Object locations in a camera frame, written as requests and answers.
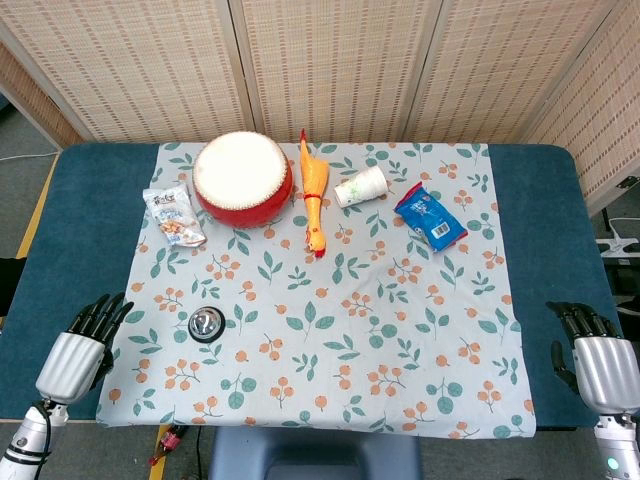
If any blue table cover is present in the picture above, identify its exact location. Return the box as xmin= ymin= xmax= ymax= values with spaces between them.
xmin=0 ymin=142 xmax=626 ymax=430

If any floral print tablecloth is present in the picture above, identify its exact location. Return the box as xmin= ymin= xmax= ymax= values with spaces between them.
xmin=95 ymin=141 xmax=538 ymax=440

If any blue snack packet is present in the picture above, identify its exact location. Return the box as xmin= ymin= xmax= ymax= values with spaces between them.
xmin=393 ymin=181 xmax=469 ymax=254

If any white nut snack packet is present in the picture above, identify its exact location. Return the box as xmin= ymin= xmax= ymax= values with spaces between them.
xmin=142 ymin=182 xmax=208 ymax=249

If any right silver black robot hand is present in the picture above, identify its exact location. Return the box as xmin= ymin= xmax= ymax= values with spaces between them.
xmin=545 ymin=300 xmax=640 ymax=416

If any woven folding screen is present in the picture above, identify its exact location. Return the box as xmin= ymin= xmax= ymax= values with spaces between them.
xmin=0 ymin=0 xmax=640 ymax=216

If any black object at edge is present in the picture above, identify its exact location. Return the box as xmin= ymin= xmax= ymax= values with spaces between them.
xmin=0 ymin=256 xmax=28 ymax=319

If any yellow rubber chicken toy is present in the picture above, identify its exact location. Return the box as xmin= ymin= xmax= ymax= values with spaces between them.
xmin=298 ymin=128 xmax=331 ymax=258

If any red bottle on floor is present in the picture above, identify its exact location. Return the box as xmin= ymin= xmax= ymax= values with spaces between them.
xmin=148 ymin=424 xmax=190 ymax=467

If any white paper cup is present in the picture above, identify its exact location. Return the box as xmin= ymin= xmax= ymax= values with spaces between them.
xmin=333 ymin=165 xmax=390 ymax=209

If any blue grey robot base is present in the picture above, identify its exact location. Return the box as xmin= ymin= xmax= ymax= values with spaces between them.
xmin=207 ymin=426 xmax=424 ymax=480

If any red drum with white skin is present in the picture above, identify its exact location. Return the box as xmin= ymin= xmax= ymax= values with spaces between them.
xmin=192 ymin=130 xmax=295 ymax=230

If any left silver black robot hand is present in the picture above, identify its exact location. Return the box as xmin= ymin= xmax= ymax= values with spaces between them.
xmin=34 ymin=292 xmax=135 ymax=404

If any silver call bell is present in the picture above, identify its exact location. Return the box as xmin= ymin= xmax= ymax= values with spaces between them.
xmin=187 ymin=306 xmax=225 ymax=344

